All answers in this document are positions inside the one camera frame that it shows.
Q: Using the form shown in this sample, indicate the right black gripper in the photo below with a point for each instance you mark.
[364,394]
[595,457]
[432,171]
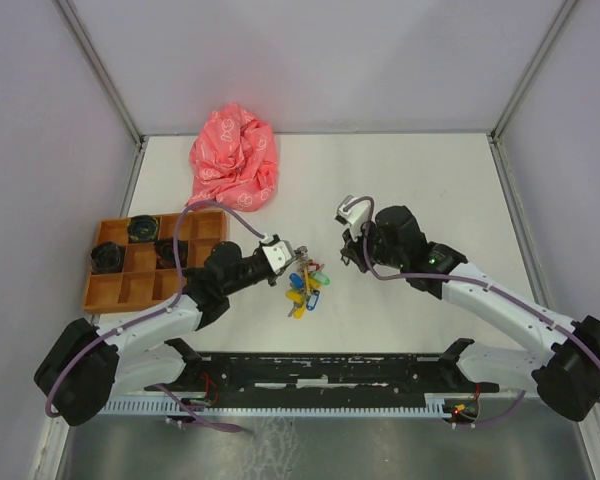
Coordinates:
[352,248]

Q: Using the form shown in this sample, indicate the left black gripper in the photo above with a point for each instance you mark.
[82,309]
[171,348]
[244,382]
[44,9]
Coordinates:
[273,277]

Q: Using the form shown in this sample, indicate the keyring bunch with colourful tags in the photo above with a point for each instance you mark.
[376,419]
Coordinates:
[305,284]

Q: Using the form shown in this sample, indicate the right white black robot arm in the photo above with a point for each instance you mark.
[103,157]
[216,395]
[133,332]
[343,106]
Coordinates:
[556,357]

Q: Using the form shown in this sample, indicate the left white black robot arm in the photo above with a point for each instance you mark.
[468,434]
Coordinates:
[88,366]

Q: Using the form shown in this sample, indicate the black rosette middle tray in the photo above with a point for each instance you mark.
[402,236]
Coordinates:
[164,249]

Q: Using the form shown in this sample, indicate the black rosette tray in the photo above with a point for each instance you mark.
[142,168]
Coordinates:
[164,249]
[142,229]
[107,258]

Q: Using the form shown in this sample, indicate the crumpled pink cloth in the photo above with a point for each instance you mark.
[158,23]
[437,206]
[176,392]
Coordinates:
[234,160]

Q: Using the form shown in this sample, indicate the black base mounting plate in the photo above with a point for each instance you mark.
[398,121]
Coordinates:
[303,381]

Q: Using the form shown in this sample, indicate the wooden compartment tray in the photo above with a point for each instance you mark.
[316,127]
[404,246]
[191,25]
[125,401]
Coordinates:
[142,284]

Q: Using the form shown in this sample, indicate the black rosette top tray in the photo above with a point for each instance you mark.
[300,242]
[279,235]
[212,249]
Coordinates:
[142,229]

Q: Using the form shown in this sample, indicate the black rosette left tray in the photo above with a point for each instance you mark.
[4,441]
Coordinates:
[107,258]

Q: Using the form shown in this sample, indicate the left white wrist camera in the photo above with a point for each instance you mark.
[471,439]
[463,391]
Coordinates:
[278,253]

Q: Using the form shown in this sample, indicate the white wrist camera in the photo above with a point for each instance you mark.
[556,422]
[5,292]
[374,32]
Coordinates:
[278,253]
[354,213]

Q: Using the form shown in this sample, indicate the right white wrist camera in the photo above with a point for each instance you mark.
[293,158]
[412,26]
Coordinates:
[354,213]

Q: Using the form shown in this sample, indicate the right aluminium frame post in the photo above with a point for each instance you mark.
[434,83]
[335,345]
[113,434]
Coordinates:
[533,68]

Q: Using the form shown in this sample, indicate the aluminium frame post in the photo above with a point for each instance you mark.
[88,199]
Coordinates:
[77,29]
[533,68]

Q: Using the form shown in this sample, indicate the left aluminium frame post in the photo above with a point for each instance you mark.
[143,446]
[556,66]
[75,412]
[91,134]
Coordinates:
[77,29]

